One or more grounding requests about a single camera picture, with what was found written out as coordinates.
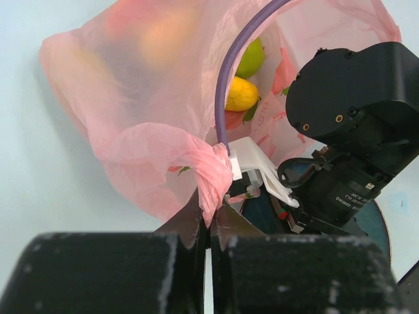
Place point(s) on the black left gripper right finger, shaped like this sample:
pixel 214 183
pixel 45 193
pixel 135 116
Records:
pixel 258 273

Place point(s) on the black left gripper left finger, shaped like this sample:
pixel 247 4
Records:
pixel 130 272

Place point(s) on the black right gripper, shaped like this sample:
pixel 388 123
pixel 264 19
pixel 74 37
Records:
pixel 337 181

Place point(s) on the dark teal ceramic plate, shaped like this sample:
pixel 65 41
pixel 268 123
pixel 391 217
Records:
pixel 268 214

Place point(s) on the yellow fake lemon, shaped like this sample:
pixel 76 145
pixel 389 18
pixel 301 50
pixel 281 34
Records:
pixel 242 95

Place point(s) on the green fake pear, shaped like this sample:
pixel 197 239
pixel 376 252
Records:
pixel 252 60

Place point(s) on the pink plastic bag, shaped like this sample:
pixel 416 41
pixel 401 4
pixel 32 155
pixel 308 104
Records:
pixel 154 130

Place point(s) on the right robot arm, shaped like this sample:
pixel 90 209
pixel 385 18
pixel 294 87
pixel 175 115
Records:
pixel 363 107

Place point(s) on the orange fake fruit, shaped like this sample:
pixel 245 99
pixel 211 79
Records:
pixel 158 35

